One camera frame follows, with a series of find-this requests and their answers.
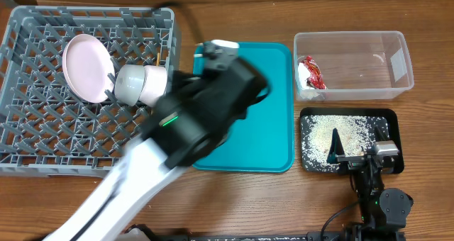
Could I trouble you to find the grey metal bowl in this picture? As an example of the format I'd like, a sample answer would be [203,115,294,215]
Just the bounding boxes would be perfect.
[114,65,145,106]

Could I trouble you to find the grey plastic dish rack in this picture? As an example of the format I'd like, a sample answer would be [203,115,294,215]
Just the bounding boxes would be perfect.
[1,6,181,177]

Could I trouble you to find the teal serving tray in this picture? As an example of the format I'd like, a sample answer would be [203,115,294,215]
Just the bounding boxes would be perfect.
[193,42,294,173]

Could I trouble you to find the white rice grains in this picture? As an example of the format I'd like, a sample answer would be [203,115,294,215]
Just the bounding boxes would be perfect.
[301,115,389,173]

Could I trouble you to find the large white round plate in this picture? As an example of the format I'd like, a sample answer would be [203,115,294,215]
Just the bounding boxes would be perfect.
[139,65,168,107]

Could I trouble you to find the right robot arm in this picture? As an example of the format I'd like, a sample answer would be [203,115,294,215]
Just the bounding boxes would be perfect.
[320,127,414,240]

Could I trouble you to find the white napkin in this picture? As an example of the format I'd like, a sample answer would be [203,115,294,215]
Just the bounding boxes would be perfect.
[297,62,319,100]

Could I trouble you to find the black rectangular tray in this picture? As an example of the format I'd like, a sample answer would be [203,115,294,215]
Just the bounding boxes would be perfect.
[299,107,405,175]

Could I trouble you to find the wooden chopstick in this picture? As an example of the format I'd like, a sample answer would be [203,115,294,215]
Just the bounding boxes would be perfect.
[155,52,160,67]

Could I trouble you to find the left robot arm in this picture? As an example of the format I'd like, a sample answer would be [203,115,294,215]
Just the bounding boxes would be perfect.
[46,58,270,240]

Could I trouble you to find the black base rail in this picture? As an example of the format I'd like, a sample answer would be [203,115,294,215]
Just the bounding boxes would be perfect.
[120,223,407,241]

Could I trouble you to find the red snack wrapper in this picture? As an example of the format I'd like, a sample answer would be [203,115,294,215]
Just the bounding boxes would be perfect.
[302,55,327,89]

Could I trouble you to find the clear plastic bin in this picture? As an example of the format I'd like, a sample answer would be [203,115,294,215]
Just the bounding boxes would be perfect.
[294,31,414,101]

